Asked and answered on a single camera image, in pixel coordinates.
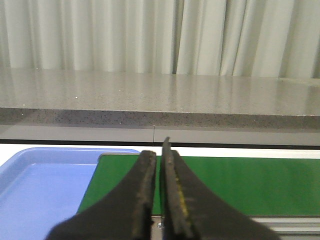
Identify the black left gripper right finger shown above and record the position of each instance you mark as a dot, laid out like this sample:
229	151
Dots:
191	211

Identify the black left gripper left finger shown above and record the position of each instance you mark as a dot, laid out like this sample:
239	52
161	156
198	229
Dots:
125	213

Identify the green conveyor belt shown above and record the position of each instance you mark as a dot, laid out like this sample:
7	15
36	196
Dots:
254	186

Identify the blue plastic tray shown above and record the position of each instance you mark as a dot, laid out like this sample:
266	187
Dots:
43	186

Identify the grey panel under counter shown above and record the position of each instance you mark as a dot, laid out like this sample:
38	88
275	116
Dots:
186	135

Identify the grey speckled stone counter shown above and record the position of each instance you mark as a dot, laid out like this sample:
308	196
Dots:
97	98

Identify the white pleated curtain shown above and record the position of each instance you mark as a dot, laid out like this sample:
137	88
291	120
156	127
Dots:
261	38

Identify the aluminium conveyor frame rail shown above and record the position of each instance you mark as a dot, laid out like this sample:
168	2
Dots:
292	227

